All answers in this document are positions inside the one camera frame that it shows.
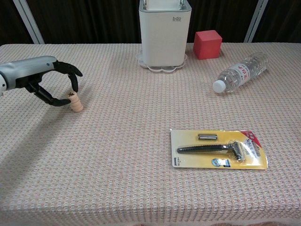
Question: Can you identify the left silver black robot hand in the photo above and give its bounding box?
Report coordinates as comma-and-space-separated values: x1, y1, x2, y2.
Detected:
0, 55, 83, 107

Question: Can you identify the black curtain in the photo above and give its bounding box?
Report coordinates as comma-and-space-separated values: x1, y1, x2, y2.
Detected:
188, 0, 257, 43
25, 0, 142, 44
0, 0, 36, 45
253, 0, 301, 43

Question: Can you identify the white flower-shaped coaster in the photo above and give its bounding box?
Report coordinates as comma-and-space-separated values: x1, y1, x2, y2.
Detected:
135, 49, 188, 73

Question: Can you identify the white bin with flip lid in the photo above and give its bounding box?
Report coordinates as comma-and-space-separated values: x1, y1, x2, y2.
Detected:
138, 0, 192, 69

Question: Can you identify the beige woven tablecloth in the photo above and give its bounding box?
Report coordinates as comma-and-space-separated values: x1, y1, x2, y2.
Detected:
0, 42, 301, 226

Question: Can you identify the yellow razor blister pack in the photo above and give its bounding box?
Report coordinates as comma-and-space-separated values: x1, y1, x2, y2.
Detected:
170, 128, 269, 170

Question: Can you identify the red cube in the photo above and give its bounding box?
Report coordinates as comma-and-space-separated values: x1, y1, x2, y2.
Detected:
192, 30, 223, 60

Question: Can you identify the clear plastic water bottle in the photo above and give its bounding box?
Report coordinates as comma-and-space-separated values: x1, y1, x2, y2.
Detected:
212, 52, 269, 94

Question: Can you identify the grey metal frame post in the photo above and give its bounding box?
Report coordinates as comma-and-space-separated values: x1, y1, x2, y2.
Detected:
13, 0, 45, 45
244, 0, 269, 43

